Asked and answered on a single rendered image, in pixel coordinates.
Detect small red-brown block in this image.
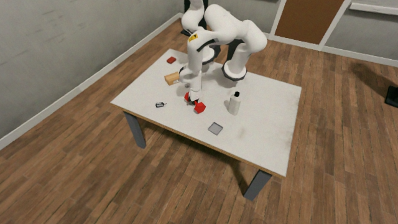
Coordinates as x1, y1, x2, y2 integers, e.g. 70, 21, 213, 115
166, 57, 176, 64

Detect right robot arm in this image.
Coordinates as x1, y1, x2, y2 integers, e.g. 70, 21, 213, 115
182, 0, 214, 62

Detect small brown cardboard box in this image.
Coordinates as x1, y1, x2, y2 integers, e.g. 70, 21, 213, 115
164, 72, 180, 86

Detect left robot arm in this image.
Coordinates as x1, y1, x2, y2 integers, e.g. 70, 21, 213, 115
179, 4, 267, 91

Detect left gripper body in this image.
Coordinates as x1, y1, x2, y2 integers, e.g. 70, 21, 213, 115
188, 89, 202, 101

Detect red dumbbell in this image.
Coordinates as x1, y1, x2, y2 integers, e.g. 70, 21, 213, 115
184, 92, 206, 113

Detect white bottle with black cap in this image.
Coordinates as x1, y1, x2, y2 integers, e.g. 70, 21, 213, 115
228, 91, 242, 116

